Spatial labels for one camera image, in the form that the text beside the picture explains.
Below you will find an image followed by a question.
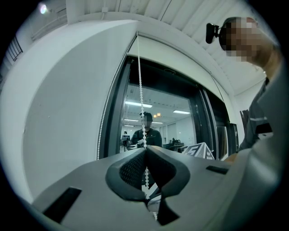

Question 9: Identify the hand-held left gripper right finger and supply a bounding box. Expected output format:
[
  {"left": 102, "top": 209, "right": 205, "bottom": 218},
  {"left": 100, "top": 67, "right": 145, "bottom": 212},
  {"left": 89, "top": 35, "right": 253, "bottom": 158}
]
[{"left": 145, "top": 145, "right": 239, "bottom": 229}]

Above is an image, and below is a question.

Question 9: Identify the black mezzanine railing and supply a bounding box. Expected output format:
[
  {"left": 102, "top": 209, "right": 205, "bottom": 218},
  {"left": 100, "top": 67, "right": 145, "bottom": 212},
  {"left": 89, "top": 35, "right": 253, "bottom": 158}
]
[{"left": 5, "top": 36, "right": 24, "bottom": 63}]

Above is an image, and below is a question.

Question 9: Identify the white roller window blind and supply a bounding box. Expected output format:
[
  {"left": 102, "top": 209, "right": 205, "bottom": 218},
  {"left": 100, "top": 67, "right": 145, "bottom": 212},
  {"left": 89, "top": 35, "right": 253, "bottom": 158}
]
[{"left": 137, "top": 33, "right": 235, "bottom": 102}]

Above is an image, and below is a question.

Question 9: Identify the black head-mounted camera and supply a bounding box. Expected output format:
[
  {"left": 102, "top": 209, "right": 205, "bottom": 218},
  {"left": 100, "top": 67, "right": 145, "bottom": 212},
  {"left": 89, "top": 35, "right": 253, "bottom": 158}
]
[{"left": 205, "top": 22, "right": 221, "bottom": 45}]

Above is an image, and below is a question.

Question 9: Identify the black framed window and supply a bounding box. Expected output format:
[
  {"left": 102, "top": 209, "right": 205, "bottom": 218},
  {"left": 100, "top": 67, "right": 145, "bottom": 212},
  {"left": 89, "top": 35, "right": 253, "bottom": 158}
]
[{"left": 103, "top": 55, "right": 240, "bottom": 161}]

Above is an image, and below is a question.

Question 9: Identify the person's right forearm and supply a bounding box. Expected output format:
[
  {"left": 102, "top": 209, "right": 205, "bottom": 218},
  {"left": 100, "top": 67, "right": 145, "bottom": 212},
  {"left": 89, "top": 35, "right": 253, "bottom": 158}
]
[{"left": 224, "top": 152, "right": 240, "bottom": 163}]

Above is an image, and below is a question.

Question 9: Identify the white bead pull chain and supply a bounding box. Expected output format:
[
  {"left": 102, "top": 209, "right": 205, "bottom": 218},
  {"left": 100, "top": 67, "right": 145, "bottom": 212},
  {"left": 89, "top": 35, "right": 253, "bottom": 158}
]
[{"left": 96, "top": 31, "right": 158, "bottom": 222}]

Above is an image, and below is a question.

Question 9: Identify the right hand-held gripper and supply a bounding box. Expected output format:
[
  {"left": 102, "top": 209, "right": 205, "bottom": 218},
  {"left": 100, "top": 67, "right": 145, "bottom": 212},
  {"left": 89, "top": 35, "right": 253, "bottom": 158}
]
[{"left": 182, "top": 142, "right": 215, "bottom": 161}]

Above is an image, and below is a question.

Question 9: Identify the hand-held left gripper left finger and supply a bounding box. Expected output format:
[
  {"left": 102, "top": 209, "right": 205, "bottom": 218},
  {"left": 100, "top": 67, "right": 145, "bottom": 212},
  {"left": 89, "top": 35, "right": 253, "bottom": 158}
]
[{"left": 31, "top": 148, "right": 159, "bottom": 231}]

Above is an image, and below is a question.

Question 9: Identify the person's head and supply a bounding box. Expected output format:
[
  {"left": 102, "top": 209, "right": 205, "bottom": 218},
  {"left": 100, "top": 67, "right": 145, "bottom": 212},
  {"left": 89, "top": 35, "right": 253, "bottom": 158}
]
[{"left": 220, "top": 17, "right": 283, "bottom": 75}]

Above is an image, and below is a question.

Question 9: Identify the person's grey shirt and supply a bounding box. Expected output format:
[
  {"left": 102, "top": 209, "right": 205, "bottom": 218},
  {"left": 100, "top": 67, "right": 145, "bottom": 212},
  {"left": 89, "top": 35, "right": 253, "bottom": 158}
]
[{"left": 239, "top": 76, "right": 283, "bottom": 152}]

